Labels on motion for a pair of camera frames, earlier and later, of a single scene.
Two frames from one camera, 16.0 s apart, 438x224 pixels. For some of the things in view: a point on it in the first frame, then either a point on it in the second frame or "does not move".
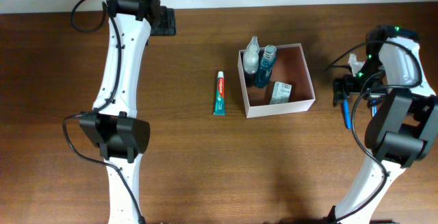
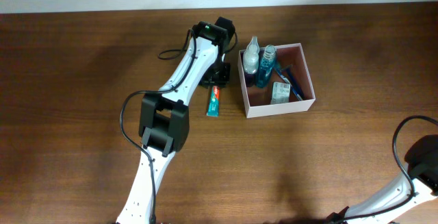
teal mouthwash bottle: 265,69 does not move
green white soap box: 280,93 does not move
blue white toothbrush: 374,109 → 287,79
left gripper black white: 167,25 → 222,81
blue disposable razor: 347,112 → 292,79
